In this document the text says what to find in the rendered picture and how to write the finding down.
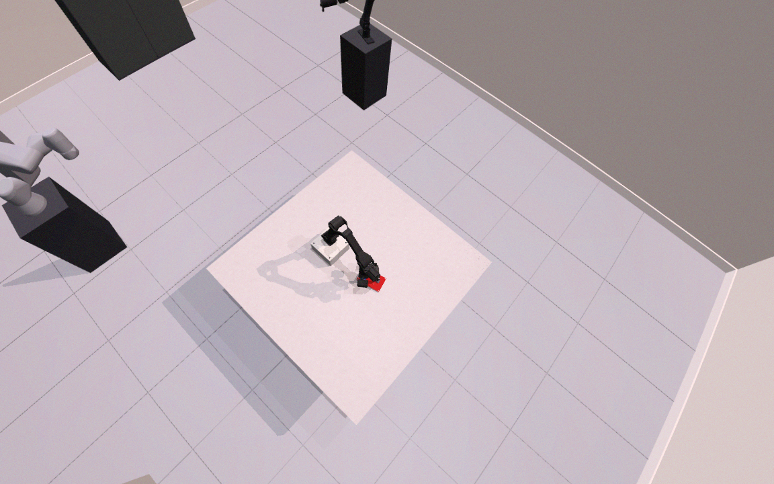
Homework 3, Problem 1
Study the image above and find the red circuit board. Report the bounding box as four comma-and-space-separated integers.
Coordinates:
364, 276, 386, 292

